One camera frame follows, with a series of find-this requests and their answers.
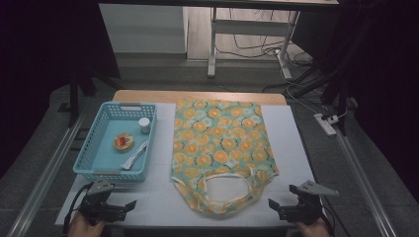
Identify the person's left hand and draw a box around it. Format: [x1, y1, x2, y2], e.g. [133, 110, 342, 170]
[67, 211, 107, 237]

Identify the black floor cable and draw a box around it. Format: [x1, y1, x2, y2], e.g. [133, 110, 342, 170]
[214, 9, 314, 68]

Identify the white cabinet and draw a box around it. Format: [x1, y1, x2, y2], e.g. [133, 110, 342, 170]
[98, 3, 189, 54]

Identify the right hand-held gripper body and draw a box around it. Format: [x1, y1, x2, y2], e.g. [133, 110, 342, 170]
[278, 180, 340, 227]

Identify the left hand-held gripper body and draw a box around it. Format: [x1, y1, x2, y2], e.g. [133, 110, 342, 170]
[78, 179, 128, 227]

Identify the white table mat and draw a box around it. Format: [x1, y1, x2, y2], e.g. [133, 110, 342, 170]
[54, 102, 326, 228]

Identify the wooden table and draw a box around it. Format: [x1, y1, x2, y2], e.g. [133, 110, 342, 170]
[112, 89, 288, 107]

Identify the white power cable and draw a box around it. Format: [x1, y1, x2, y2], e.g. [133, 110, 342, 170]
[279, 64, 349, 121]

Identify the orange slice print tote bag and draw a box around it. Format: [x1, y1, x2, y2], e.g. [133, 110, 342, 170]
[170, 98, 281, 216]

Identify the black stand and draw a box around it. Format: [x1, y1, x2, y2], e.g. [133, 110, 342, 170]
[66, 63, 122, 128]
[290, 13, 379, 136]

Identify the white desk frame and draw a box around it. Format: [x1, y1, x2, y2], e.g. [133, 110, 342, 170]
[207, 7, 301, 80]

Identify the white power strip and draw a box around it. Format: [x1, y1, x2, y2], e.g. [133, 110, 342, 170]
[312, 113, 339, 137]

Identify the aluminium rail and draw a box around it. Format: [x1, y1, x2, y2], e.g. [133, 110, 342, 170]
[6, 98, 92, 237]
[331, 127, 398, 237]

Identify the dark curtain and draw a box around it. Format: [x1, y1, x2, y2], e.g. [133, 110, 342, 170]
[291, 0, 419, 201]
[0, 0, 121, 181]

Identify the person's right hand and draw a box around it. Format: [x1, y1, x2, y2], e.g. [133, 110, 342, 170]
[294, 217, 334, 237]

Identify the round snack with red label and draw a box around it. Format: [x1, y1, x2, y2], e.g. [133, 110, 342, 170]
[113, 132, 135, 152]

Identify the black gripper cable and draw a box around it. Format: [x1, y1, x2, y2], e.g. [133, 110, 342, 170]
[61, 182, 95, 237]
[320, 197, 344, 237]

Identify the light blue perforated plastic basket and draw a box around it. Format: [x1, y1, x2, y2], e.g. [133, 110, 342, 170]
[72, 101, 158, 184]

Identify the small white jar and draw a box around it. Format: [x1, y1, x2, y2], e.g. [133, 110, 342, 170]
[137, 117, 152, 135]

